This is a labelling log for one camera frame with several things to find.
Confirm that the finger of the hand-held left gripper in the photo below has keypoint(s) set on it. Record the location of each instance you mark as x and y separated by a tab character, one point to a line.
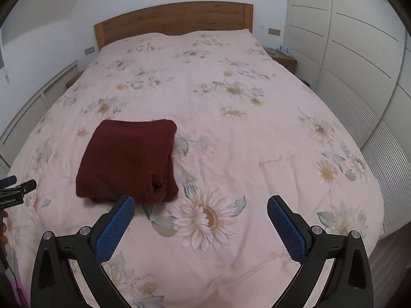
8	181
27	186

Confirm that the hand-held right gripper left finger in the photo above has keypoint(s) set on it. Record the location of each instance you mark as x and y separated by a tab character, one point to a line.
115	231

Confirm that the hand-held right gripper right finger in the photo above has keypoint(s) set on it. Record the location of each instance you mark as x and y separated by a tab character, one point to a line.
287	231

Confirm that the dark red knit sweater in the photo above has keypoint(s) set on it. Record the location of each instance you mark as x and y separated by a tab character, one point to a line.
122	160

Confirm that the person's left hand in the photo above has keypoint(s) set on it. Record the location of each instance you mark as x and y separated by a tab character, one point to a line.
3	229

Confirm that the white low cabinet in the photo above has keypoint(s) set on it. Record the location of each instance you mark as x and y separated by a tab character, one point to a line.
35	102

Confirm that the pink garment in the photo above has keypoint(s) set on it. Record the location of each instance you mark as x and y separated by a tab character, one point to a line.
20	295

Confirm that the wooden nightstand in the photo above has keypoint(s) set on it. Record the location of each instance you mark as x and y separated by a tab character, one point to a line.
72	81
284	59

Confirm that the floral white duvet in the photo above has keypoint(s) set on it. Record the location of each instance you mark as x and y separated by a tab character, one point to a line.
224	134

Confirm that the small blue box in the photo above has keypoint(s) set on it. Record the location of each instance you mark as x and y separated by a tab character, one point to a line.
284	49

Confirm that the white wardrobe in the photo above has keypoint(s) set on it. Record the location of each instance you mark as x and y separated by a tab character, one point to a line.
353	54

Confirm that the wooden headboard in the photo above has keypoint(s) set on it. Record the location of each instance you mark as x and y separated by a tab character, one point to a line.
173	19

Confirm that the beige wall switch plate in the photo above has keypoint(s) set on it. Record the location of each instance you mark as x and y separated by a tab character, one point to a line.
89	50
274	31

